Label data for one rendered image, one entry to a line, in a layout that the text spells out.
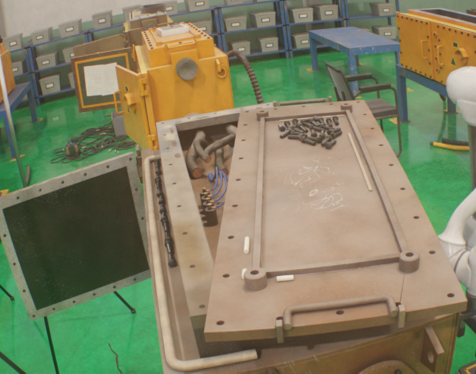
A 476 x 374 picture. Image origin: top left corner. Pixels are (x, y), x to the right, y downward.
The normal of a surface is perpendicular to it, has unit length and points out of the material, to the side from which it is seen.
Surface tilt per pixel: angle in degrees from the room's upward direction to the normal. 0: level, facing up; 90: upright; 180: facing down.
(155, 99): 90
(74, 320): 0
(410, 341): 90
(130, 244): 90
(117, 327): 0
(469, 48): 90
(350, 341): 0
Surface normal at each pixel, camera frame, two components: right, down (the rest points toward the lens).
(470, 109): -0.71, 0.55
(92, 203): 0.55, 0.26
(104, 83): -0.10, 0.38
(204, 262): -0.11, -0.92
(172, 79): 0.22, 0.34
